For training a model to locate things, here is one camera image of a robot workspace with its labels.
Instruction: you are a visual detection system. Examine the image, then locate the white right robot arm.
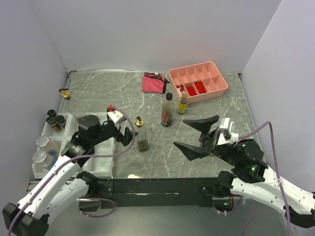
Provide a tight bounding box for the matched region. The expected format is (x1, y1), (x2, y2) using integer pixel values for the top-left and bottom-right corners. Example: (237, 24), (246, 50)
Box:
(174, 116), (315, 228)

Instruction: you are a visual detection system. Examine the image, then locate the red cloth middle compartment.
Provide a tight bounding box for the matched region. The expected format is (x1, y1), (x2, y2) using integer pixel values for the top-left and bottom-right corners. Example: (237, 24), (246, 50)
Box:
(186, 86), (197, 96)

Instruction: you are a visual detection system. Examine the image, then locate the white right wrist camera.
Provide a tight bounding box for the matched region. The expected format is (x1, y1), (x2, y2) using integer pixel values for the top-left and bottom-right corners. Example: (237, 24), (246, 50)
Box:
(217, 118), (239, 146)

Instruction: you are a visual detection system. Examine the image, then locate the pink cloth black trim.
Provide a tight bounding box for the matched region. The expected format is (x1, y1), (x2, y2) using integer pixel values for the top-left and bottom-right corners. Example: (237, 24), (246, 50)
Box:
(142, 72), (169, 94)

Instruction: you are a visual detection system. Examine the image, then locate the spice jar black lid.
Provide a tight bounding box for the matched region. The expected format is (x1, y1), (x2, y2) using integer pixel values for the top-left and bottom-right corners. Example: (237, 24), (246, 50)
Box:
(46, 116), (62, 133)

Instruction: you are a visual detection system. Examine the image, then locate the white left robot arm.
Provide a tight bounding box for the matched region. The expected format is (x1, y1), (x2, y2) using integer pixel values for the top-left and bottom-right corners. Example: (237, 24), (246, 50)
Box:
(2, 109), (136, 236)

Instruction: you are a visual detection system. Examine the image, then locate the yellow label sauce bottle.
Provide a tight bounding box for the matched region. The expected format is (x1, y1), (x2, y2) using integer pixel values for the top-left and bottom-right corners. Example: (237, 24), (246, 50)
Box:
(178, 93), (188, 115)

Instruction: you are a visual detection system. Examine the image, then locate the red cloth compartment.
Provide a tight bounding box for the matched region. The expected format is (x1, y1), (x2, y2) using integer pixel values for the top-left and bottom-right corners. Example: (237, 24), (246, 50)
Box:
(194, 81), (207, 94)
(186, 86), (197, 96)

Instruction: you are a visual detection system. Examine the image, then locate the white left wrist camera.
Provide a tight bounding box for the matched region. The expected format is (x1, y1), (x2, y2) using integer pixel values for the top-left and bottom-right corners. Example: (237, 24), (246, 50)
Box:
(107, 105), (126, 124)

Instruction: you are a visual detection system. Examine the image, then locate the clear jar silver lid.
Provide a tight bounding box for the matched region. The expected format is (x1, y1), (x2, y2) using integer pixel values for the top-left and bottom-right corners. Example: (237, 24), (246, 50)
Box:
(32, 150), (57, 170)
(35, 135), (60, 157)

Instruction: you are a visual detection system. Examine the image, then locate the tall glass oil bottle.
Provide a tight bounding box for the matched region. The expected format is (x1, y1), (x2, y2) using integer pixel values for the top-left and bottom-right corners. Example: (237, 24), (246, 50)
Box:
(59, 88), (86, 123)

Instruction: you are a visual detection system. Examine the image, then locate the dark soy sauce bottle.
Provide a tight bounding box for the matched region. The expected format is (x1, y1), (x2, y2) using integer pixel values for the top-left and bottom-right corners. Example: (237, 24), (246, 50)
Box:
(161, 92), (175, 127)

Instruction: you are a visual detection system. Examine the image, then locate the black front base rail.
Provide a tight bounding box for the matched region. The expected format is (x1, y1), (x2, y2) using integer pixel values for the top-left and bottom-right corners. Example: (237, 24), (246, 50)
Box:
(98, 177), (232, 207)

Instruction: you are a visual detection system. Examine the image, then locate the white plastic divided tray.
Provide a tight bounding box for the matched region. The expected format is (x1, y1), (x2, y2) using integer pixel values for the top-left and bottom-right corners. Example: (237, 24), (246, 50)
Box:
(41, 113), (116, 178)

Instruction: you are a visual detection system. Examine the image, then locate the pink plastic divided box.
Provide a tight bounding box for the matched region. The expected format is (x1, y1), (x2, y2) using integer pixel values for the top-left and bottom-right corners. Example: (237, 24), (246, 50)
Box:
(169, 61), (228, 104)

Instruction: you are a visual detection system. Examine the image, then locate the red white striped cloth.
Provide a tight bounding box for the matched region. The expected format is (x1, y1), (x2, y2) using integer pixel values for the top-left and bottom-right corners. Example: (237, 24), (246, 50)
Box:
(176, 84), (186, 97)

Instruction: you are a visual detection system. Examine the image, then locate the glass oil bottle gold spout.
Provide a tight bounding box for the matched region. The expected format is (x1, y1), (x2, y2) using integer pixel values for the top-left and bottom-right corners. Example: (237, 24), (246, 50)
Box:
(135, 116), (149, 152)

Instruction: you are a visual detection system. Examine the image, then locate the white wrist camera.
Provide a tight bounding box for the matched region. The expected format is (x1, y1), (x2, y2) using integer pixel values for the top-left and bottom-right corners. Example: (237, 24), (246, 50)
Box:
(107, 105), (126, 124)
(217, 118), (239, 146)

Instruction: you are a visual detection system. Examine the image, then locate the red cloth right compartment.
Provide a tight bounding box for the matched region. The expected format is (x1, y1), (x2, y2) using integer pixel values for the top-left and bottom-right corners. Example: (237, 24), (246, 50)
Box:
(194, 81), (207, 94)

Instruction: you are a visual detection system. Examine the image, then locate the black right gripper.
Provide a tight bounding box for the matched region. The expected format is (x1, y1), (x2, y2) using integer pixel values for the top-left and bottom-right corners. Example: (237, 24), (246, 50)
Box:
(171, 114), (238, 165)

